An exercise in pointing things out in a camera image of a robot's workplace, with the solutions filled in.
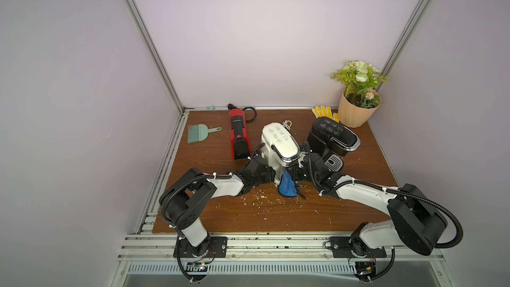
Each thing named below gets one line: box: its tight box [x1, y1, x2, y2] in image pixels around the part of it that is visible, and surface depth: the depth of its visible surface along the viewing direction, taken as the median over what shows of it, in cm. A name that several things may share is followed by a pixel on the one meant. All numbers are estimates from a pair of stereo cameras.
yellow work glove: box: [311, 105, 340, 123], surface depth 121 cm
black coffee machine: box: [306, 116, 361, 177], surface depth 84 cm
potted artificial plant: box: [331, 60, 390, 129], surface depth 102 cm
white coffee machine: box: [260, 122, 308, 185], surface depth 79 cm
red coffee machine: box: [229, 108, 251, 161], surface depth 89 cm
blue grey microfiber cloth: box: [278, 171, 298, 197], surface depth 87 cm
